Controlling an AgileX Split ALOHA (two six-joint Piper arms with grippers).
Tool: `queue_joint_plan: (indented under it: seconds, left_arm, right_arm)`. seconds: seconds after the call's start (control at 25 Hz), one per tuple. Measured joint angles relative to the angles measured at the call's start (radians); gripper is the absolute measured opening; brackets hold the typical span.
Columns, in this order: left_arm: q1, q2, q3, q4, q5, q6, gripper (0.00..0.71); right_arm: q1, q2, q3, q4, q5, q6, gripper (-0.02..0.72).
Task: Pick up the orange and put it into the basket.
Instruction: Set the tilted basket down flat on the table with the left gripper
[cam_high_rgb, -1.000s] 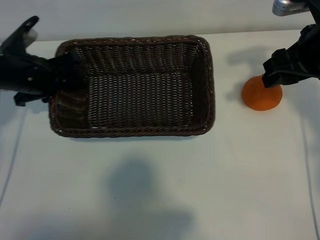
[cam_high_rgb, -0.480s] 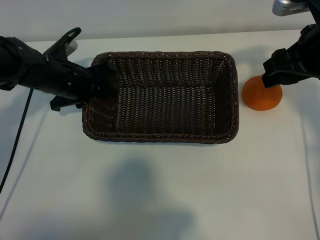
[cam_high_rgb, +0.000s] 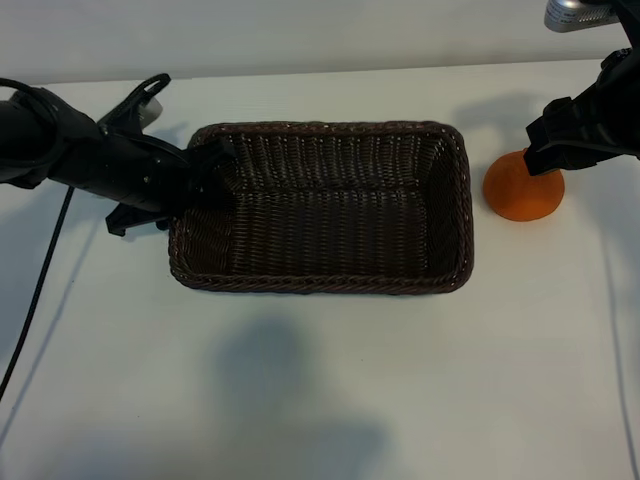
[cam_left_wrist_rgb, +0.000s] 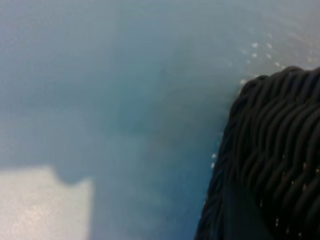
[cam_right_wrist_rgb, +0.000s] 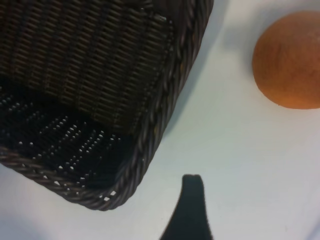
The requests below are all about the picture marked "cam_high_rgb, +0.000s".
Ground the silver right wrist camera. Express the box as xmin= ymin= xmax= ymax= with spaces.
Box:
xmin=543 ymin=0 xmax=619 ymax=32

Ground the orange with knobbed top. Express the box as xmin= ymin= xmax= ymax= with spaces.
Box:
xmin=482 ymin=148 xmax=566 ymax=223

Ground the black left camera bracket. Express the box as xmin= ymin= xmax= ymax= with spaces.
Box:
xmin=97 ymin=73 xmax=171 ymax=132

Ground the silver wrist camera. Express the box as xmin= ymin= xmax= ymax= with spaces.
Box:
xmin=135 ymin=97 xmax=165 ymax=126
xmin=543 ymin=0 xmax=619 ymax=32

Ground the dark brown woven wicker basket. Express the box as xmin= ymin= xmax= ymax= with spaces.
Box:
xmin=168 ymin=119 xmax=475 ymax=295

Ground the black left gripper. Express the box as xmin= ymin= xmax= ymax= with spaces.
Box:
xmin=69 ymin=122 xmax=239 ymax=237

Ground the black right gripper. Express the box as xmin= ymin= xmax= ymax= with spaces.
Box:
xmin=523 ymin=48 xmax=640 ymax=176

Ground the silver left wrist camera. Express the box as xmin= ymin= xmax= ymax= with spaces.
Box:
xmin=135 ymin=97 xmax=165 ymax=126

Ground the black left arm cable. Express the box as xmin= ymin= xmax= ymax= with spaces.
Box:
xmin=0 ymin=185 xmax=74 ymax=399

